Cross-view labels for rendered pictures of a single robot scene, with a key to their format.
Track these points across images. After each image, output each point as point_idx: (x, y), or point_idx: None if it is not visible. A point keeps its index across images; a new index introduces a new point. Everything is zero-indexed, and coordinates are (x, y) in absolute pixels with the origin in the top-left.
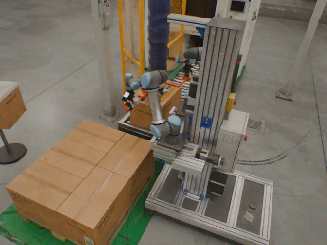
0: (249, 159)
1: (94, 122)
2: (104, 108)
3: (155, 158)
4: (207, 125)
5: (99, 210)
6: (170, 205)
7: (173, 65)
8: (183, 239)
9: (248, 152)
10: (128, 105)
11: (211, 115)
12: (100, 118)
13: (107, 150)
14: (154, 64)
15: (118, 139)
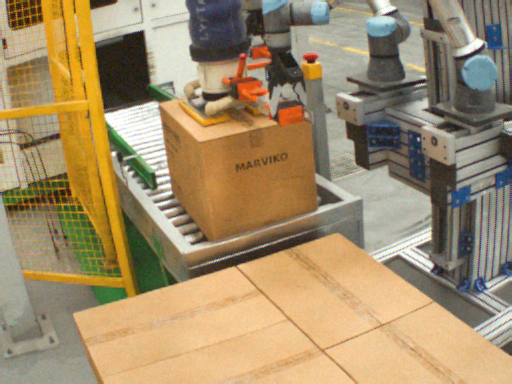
0: (430, 208)
1: (15, 372)
2: (11, 318)
3: (449, 201)
4: (496, 45)
5: (507, 370)
6: (496, 319)
7: (47, 154)
8: None
9: (412, 202)
10: (289, 105)
11: (497, 17)
12: (17, 357)
13: (277, 314)
14: (229, 10)
15: (249, 284)
